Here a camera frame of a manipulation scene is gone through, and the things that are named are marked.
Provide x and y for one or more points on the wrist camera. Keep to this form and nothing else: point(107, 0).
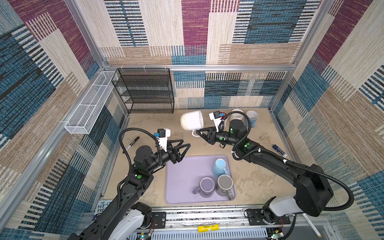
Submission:
point(162, 135)
point(219, 119)

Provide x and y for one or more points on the purple mug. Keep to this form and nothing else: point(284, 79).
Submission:
point(206, 188)

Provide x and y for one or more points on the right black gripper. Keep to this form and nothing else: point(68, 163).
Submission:
point(211, 134)

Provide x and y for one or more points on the aluminium rail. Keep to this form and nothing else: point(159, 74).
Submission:
point(227, 217)

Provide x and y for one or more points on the black wire shelf rack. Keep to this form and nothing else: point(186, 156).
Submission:
point(145, 90)

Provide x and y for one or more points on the cream mug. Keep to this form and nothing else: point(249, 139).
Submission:
point(192, 121)

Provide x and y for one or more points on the teal blue square mug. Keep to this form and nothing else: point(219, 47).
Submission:
point(253, 116)

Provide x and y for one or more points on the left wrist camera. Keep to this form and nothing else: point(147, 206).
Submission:
point(162, 135)

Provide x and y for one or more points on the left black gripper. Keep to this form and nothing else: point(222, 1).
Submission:
point(174, 157)

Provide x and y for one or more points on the white yellow pen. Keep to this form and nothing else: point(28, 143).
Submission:
point(316, 231)

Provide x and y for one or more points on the white tall mug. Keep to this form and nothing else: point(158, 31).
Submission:
point(237, 114)

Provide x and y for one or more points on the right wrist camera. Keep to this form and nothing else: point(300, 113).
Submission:
point(219, 119)

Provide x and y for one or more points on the colourful book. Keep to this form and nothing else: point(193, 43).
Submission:
point(101, 206)

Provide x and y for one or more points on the light blue mug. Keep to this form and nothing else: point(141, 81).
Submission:
point(220, 167)

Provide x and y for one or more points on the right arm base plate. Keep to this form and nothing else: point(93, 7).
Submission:
point(256, 218)

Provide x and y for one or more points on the white wire mesh basket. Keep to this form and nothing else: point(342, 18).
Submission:
point(87, 112)

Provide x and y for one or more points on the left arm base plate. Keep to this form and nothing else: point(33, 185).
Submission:
point(155, 220)

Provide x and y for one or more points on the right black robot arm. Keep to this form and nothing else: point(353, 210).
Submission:
point(313, 189)

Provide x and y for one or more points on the blue white glue stick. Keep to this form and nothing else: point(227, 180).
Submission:
point(280, 151)

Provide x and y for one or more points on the grey mug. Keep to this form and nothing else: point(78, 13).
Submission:
point(224, 187)

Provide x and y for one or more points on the yellow cylinder tube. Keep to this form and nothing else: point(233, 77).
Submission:
point(208, 228)

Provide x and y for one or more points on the black marker pen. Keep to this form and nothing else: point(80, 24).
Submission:
point(131, 144)

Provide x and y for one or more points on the lavender plastic tray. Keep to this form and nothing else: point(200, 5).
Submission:
point(182, 178)

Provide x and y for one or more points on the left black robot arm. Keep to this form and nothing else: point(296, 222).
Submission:
point(125, 213)

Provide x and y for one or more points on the white slotted cable duct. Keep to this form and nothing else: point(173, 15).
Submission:
point(226, 234)

